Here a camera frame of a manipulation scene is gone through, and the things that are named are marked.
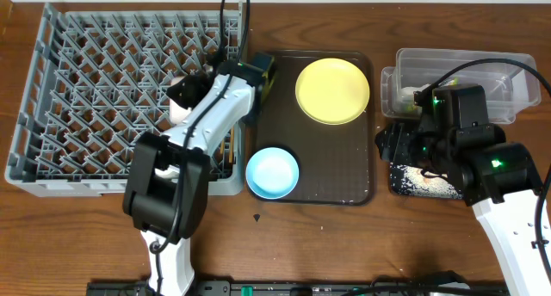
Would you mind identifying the white bowl with food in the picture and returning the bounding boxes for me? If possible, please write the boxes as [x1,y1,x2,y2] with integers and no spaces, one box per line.
[167,77,193,125]

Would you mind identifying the green yellow snack wrapper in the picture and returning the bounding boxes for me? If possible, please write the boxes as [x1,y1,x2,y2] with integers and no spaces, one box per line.
[440,77,459,87]

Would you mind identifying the yellow plate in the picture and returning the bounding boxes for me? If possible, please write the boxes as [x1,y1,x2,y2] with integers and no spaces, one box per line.
[295,58,370,126]

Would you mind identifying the light blue bowl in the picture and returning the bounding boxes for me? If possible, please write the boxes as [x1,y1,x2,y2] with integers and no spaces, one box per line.
[245,147,300,200]

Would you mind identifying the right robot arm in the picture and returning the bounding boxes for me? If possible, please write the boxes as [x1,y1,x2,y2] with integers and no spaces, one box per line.
[375,84,550,295]

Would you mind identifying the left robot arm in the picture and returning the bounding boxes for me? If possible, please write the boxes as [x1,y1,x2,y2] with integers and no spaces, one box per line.
[122,52,276,295]

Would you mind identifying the grey dishwasher rack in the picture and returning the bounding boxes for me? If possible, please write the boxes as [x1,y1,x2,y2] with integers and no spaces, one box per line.
[4,4,243,197]

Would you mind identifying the clear plastic waste bin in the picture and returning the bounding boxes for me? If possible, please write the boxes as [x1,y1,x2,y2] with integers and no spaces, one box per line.
[381,48,542,125]

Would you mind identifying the spilled food scraps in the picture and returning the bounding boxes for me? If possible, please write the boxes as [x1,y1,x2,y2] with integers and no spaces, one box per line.
[389,164,463,200]

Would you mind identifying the dark brown serving tray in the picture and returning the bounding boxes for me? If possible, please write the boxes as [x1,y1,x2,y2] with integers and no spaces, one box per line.
[252,50,376,206]

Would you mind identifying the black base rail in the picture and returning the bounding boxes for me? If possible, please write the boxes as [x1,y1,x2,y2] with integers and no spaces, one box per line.
[85,269,474,296]

